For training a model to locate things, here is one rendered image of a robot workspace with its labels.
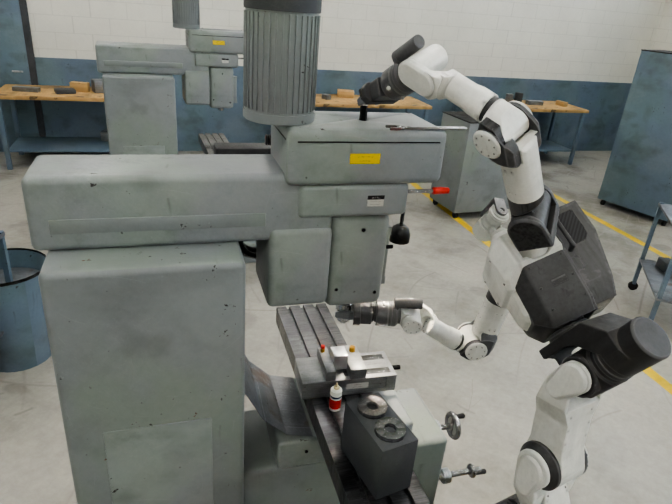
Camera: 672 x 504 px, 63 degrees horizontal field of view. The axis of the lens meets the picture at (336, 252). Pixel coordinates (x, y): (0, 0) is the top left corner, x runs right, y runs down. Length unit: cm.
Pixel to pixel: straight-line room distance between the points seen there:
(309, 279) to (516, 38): 830
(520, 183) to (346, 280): 63
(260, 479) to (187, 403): 50
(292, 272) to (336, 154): 38
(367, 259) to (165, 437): 80
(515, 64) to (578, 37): 117
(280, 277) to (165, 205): 39
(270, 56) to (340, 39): 697
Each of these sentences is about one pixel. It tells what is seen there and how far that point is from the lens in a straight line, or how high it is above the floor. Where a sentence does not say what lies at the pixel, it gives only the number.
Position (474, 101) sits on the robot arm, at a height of 202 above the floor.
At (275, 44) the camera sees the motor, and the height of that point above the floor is 209.
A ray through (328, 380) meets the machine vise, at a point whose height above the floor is 99.
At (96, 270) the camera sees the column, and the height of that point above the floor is 156.
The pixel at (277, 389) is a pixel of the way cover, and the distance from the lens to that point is 213.
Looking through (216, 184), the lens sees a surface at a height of 174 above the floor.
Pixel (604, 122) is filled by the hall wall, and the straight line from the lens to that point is 1112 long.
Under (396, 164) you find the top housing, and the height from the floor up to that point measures 179.
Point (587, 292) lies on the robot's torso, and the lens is 160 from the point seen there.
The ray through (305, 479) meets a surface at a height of 64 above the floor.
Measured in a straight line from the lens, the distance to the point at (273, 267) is 161.
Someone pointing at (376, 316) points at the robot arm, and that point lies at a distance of 188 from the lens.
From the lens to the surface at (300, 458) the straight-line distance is 203.
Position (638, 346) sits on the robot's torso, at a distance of 148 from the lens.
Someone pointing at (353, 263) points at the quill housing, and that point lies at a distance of 170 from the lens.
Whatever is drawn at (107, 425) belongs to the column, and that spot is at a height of 107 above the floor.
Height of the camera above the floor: 222
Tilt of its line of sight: 25 degrees down
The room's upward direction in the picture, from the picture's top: 5 degrees clockwise
